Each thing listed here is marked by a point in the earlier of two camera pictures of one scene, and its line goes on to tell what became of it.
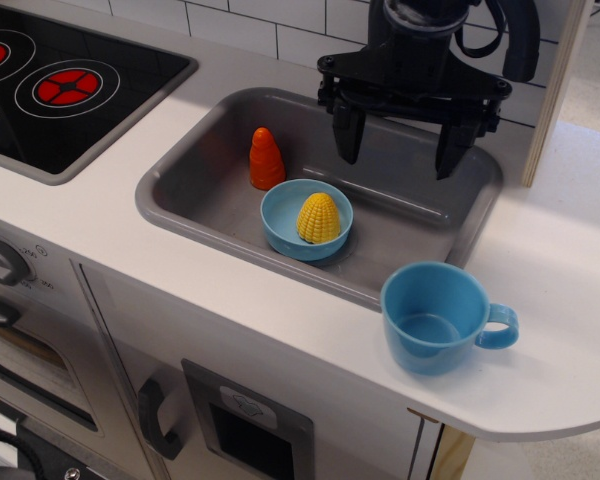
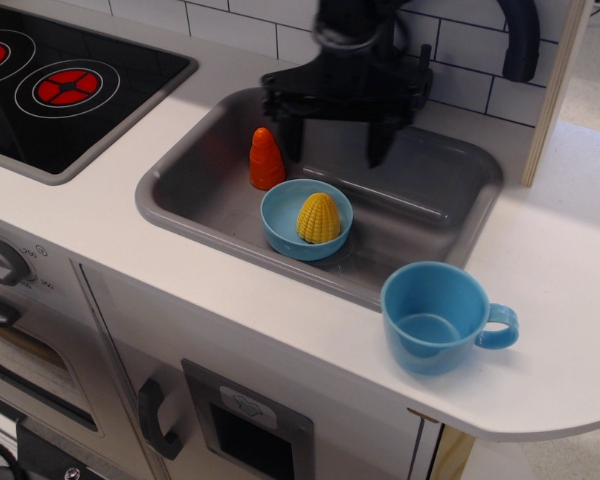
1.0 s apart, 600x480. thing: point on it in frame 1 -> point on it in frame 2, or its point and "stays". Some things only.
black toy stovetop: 56,101 stays
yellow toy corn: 318,219 stays
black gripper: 406,71 -> 380,85
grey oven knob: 2,262 stays
